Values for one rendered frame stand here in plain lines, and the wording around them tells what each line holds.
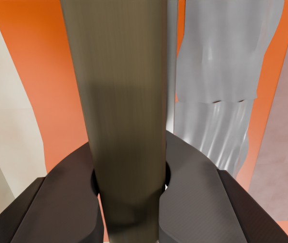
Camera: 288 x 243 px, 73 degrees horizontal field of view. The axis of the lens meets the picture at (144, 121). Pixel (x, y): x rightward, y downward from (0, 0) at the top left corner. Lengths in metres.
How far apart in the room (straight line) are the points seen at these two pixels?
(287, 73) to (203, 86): 0.07
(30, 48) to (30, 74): 0.02
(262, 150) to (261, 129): 0.02
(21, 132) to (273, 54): 0.23
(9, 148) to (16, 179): 0.04
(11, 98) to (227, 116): 0.19
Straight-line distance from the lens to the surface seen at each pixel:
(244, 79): 0.19
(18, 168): 0.25
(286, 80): 0.21
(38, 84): 0.19
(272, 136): 0.23
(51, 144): 0.22
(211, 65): 0.17
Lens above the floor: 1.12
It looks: 63 degrees down
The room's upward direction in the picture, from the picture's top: 179 degrees clockwise
